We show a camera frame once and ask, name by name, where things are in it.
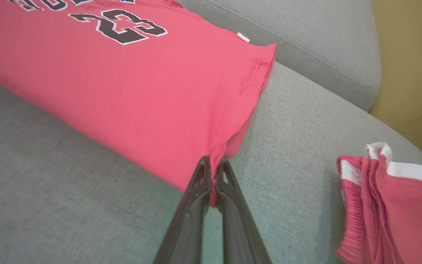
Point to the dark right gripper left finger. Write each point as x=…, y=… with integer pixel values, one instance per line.
x=189, y=220

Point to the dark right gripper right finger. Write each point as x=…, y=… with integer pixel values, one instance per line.
x=238, y=223

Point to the red jersey with number print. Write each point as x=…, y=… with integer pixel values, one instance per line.
x=123, y=91

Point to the red shorts with white stripe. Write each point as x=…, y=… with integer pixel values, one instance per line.
x=401, y=212

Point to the grey sofa seat cushion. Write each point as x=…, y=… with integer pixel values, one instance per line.
x=68, y=205

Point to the grey sofa back cushion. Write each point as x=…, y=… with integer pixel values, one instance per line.
x=306, y=44

